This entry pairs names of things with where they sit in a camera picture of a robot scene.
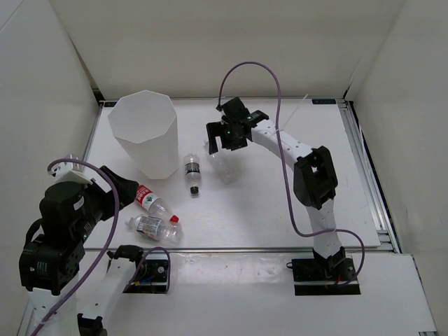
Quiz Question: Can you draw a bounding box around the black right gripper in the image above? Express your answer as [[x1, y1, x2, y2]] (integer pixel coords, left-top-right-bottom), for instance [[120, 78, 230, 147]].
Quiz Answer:
[[206, 120, 248, 155]]

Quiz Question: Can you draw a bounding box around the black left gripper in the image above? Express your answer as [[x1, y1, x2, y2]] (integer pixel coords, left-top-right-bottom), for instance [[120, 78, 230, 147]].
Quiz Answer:
[[73, 164, 139, 240]]

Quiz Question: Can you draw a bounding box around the clear unlabelled plastic bottle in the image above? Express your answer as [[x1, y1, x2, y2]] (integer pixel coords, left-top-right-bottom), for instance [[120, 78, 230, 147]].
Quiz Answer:
[[204, 140, 237, 184]]

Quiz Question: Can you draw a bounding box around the black label plastic bottle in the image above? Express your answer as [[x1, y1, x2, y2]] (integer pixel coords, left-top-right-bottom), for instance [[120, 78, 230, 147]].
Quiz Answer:
[[183, 153, 202, 197]]

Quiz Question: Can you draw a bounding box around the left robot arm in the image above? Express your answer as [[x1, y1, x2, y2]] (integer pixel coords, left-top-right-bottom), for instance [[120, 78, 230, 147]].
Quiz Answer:
[[19, 159, 147, 335]]

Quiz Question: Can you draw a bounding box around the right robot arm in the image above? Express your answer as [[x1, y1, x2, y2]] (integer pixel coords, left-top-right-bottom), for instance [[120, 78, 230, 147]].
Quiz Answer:
[[206, 97, 346, 280]]

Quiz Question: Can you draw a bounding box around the white octagonal bin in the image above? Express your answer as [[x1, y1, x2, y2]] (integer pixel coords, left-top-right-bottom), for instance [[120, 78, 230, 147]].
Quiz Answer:
[[108, 90, 179, 180]]

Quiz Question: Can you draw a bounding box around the red label plastic bottle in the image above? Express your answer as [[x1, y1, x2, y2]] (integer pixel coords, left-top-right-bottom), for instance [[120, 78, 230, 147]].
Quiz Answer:
[[135, 185, 179, 224]]

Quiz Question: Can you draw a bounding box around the white cap crushed bottle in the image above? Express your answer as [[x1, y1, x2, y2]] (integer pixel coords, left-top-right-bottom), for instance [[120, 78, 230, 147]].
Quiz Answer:
[[125, 215, 183, 245]]

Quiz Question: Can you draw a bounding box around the blue label sticker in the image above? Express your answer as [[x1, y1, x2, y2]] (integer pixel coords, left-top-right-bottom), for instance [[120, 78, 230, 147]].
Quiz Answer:
[[311, 99, 337, 105]]

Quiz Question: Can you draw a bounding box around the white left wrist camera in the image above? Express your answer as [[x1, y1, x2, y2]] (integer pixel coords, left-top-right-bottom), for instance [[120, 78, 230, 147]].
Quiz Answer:
[[48, 162, 95, 185]]

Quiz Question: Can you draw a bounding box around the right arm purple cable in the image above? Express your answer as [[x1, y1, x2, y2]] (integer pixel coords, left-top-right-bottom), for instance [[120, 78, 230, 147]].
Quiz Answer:
[[216, 61, 366, 286]]

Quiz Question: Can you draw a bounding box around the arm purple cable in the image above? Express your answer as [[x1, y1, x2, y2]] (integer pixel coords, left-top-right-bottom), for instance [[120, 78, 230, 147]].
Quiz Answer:
[[31, 159, 171, 336], [216, 61, 366, 286]]

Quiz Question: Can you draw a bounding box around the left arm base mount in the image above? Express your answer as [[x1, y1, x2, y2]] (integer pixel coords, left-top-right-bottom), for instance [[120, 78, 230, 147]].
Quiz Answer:
[[123, 253, 171, 295]]

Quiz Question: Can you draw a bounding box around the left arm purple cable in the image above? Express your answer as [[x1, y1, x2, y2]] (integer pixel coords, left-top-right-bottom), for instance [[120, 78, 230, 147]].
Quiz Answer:
[[31, 159, 171, 336]]

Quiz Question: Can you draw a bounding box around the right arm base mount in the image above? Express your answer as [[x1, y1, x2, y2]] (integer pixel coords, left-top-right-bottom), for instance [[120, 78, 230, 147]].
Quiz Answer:
[[286, 258, 361, 296]]

